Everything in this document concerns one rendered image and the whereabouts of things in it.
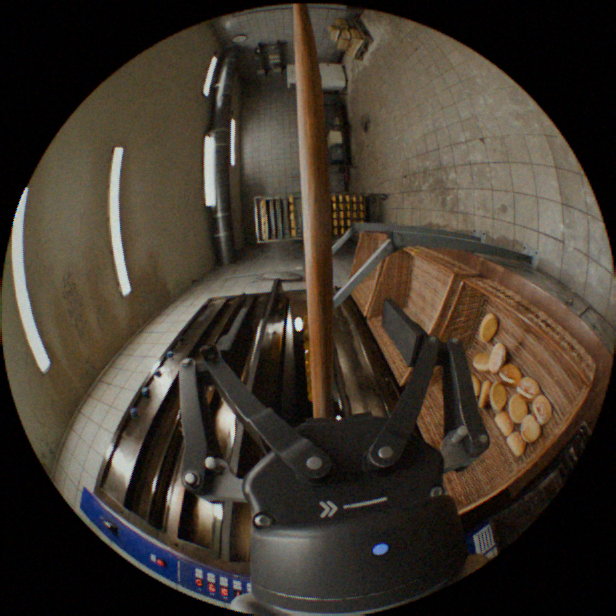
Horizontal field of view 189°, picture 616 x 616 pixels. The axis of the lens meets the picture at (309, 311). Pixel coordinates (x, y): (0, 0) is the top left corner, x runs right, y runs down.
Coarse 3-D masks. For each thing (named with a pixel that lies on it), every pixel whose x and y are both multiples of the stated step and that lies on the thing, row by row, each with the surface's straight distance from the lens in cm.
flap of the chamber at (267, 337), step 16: (272, 304) 127; (272, 320) 118; (272, 336) 110; (256, 352) 87; (272, 352) 103; (256, 368) 79; (272, 368) 97; (256, 384) 76; (272, 384) 92; (272, 400) 88; (240, 432) 62; (240, 448) 59; (256, 448) 67; (240, 464) 58; (256, 464) 66; (224, 512) 55; (240, 512) 57; (224, 528) 54; (240, 528) 57; (224, 544) 54; (240, 544) 57; (224, 560) 55; (240, 560) 58
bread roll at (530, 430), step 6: (528, 420) 70; (534, 420) 70; (522, 426) 70; (528, 426) 69; (534, 426) 69; (522, 432) 70; (528, 432) 69; (534, 432) 69; (540, 432) 72; (528, 438) 70; (534, 438) 70
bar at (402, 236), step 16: (352, 224) 108; (368, 224) 110; (384, 224) 114; (400, 240) 64; (416, 240) 67; (432, 240) 70; (448, 240) 74; (464, 240) 80; (480, 240) 159; (384, 256) 64; (512, 256) 109; (528, 256) 127; (368, 272) 63; (352, 288) 64; (336, 304) 64; (336, 352) 46; (336, 368) 41; (336, 384) 38; (336, 400) 36; (336, 416) 34
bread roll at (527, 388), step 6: (522, 378) 71; (528, 378) 69; (522, 384) 68; (528, 384) 68; (534, 384) 68; (522, 390) 68; (528, 390) 67; (534, 390) 68; (522, 396) 68; (528, 396) 67; (534, 396) 68
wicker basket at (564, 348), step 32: (480, 288) 64; (448, 320) 71; (480, 320) 84; (512, 320) 74; (544, 320) 63; (480, 352) 85; (512, 352) 75; (544, 352) 68; (576, 352) 60; (544, 384) 70; (576, 384) 66; (480, 416) 83; (544, 448) 54; (448, 480) 72; (480, 480) 74; (512, 480) 58
